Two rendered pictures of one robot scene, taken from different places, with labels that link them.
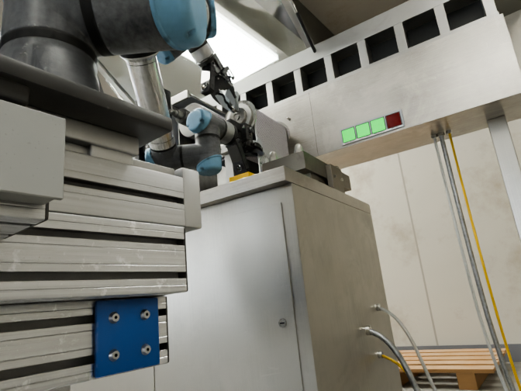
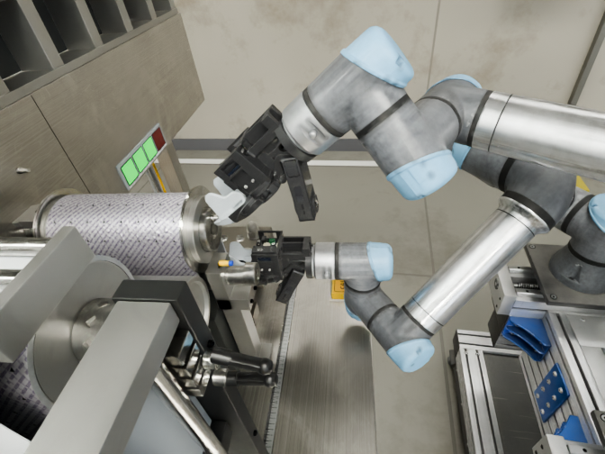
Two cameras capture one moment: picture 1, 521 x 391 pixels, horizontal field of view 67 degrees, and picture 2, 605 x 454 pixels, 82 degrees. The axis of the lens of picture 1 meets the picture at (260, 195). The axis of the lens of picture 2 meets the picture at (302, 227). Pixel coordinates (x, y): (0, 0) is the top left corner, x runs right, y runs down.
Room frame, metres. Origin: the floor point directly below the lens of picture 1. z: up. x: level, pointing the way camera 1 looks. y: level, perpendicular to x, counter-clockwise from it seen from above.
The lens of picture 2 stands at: (1.38, 0.54, 1.62)
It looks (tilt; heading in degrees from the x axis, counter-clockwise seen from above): 41 degrees down; 249
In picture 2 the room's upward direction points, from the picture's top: 7 degrees counter-clockwise
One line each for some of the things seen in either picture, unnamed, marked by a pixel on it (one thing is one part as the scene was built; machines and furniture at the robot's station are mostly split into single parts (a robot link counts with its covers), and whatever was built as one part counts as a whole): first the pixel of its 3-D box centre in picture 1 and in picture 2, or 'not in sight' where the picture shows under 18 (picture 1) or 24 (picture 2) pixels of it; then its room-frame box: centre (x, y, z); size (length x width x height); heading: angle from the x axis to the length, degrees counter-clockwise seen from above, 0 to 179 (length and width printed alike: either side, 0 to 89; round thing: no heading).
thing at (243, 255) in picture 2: (259, 145); (236, 252); (1.32, -0.01, 1.11); 0.09 x 0.03 x 0.06; 147
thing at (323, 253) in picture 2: (222, 132); (323, 261); (1.17, 0.10, 1.11); 0.08 x 0.05 x 0.08; 58
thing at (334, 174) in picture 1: (336, 181); not in sight; (1.37, -0.28, 0.96); 0.10 x 0.03 x 0.11; 148
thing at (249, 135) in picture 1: (237, 136); (284, 258); (1.24, 0.06, 1.12); 0.12 x 0.08 x 0.09; 148
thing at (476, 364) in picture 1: (408, 366); not in sight; (3.00, -0.90, 0.05); 1.19 x 0.83 x 0.11; 53
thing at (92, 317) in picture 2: (185, 118); (122, 331); (1.48, 0.27, 1.33); 0.06 x 0.06 x 0.06; 58
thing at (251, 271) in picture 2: not in sight; (251, 273); (1.32, 0.12, 1.18); 0.04 x 0.02 x 0.04; 58
